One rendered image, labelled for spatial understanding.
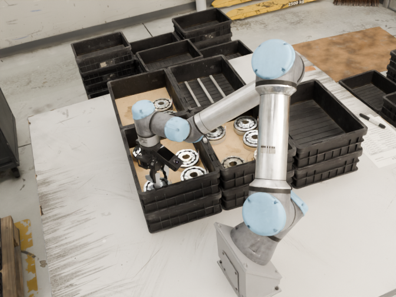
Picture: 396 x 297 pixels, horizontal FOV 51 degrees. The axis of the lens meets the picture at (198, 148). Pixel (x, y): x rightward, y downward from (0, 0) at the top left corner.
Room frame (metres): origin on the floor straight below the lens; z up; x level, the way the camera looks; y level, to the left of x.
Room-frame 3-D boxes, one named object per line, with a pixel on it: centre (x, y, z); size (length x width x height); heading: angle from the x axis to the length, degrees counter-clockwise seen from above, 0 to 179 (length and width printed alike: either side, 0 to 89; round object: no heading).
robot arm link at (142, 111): (1.12, 0.16, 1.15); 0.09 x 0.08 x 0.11; 53
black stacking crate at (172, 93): (1.60, 0.21, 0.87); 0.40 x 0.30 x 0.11; 13
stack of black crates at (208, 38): (3.09, -0.14, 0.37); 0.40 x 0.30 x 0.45; 107
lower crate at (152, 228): (1.21, 0.12, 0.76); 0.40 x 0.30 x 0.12; 13
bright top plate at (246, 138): (1.29, -0.24, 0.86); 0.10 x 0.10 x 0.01
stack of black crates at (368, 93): (2.21, -1.20, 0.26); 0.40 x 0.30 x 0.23; 17
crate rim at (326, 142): (1.35, -0.46, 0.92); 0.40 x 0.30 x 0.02; 13
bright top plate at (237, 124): (1.40, -0.22, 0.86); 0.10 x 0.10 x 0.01
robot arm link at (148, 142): (1.12, 0.16, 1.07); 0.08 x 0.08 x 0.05
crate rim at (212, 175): (1.21, 0.12, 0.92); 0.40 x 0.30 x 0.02; 13
